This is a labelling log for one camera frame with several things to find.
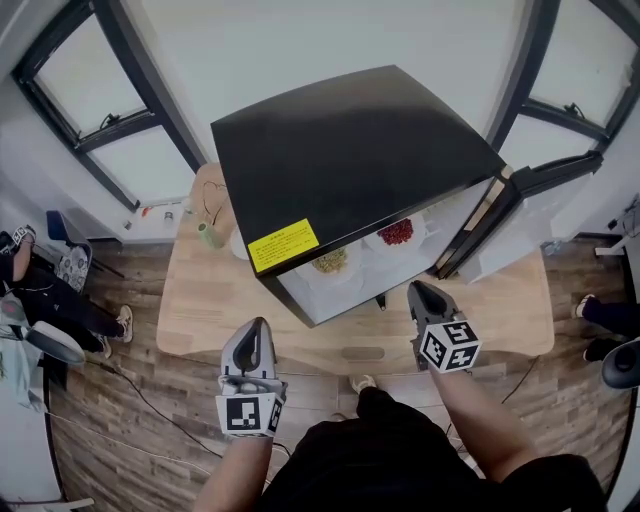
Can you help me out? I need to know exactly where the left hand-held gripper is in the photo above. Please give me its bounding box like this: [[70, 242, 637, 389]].
[[215, 317, 290, 439]]

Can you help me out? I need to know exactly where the pile of red beans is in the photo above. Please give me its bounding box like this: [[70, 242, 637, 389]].
[[376, 217, 415, 246]]

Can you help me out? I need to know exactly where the white plate with yellow grains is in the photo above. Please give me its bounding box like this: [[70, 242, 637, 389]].
[[299, 247, 366, 291]]

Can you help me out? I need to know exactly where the pale green cup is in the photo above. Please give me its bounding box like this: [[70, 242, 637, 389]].
[[196, 221, 226, 250]]

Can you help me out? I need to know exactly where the blue chair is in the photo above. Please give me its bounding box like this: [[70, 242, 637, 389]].
[[45, 209, 126, 281]]

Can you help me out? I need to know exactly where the black framed window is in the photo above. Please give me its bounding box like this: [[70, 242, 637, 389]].
[[487, 0, 640, 154], [10, 0, 209, 214]]

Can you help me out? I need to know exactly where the pale teal plastic bag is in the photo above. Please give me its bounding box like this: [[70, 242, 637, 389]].
[[0, 339, 44, 411]]

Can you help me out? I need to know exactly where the white plate with red beans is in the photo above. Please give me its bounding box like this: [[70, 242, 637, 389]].
[[363, 217, 426, 256]]

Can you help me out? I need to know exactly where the black mini fridge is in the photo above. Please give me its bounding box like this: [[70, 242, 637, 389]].
[[209, 64, 605, 330]]

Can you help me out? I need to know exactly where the white desk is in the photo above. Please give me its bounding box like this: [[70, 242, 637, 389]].
[[594, 199, 640, 259]]

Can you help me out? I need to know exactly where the black cable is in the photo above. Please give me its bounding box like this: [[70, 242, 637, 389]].
[[501, 357, 540, 405], [84, 359, 224, 459]]

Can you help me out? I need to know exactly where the floral cushion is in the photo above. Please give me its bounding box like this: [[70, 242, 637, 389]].
[[54, 243, 92, 294]]

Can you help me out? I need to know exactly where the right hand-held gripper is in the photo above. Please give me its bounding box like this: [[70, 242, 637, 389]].
[[406, 279, 482, 374]]

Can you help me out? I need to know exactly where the thin bent wire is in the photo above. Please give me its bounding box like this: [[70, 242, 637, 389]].
[[201, 179, 229, 226]]

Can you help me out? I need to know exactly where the person's right forearm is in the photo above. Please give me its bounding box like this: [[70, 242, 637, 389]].
[[429, 367, 541, 481]]

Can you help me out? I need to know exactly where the person's left forearm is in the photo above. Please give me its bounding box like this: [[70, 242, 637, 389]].
[[192, 434, 274, 512]]

